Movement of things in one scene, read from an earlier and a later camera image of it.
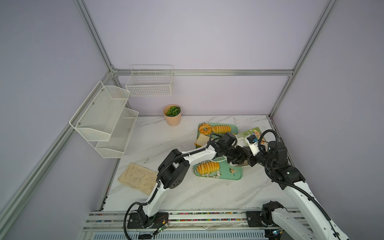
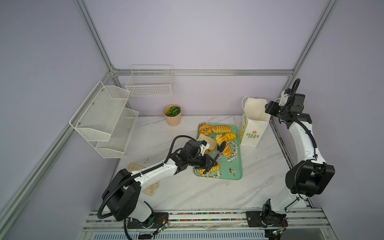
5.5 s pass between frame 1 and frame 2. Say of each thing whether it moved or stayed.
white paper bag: moved
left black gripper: moved
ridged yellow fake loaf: stayed
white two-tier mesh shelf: stayed
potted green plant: stayed
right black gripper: moved
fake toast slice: stayed
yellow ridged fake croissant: stayed
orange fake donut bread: stayed
